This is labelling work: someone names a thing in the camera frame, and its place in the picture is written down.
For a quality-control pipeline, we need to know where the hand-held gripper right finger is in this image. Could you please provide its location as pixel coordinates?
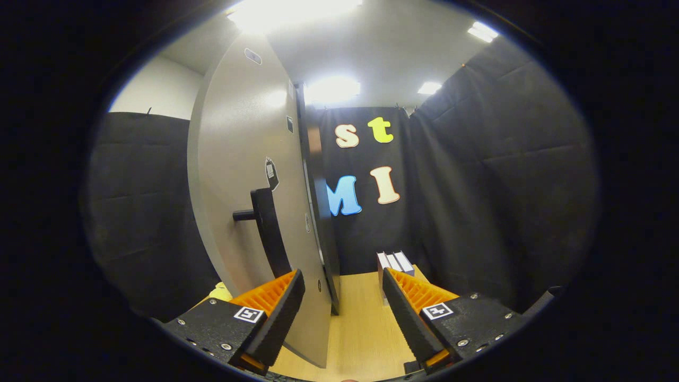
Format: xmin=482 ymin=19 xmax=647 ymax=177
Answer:
xmin=381 ymin=267 xmax=533 ymax=375

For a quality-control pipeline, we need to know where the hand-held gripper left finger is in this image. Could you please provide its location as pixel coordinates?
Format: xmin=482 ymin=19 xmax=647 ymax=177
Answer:
xmin=158 ymin=268 xmax=307 ymax=377

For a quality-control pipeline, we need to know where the black door handle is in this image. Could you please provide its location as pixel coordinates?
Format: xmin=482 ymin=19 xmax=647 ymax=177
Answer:
xmin=232 ymin=187 xmax=292 ymax=279

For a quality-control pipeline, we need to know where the beige cabinet door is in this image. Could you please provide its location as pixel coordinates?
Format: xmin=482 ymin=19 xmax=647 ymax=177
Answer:
xmin=187 ymin=33 xmax=332 ymax=368

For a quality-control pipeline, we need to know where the grey cover book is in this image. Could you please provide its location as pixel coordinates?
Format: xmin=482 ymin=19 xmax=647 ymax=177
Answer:
xmin=394 ymin=251 xmax=415 ymax=276

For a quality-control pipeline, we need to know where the black backdrop cloth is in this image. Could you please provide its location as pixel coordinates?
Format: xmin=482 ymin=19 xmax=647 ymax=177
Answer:
xmin=85 ymin=37 xmax=600 ymax=322

